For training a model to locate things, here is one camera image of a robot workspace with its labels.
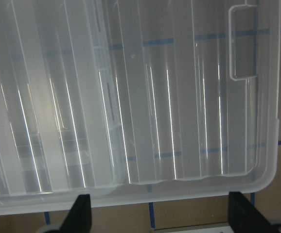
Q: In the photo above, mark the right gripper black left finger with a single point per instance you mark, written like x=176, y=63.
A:
x=79, y=218

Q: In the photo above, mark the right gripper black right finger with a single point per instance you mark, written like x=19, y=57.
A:
x=243, y=217

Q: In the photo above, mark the clear plastic box lid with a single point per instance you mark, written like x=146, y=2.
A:
x=196, y=84

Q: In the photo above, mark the clear plastic storage box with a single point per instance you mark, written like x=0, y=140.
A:
x=59, y=120

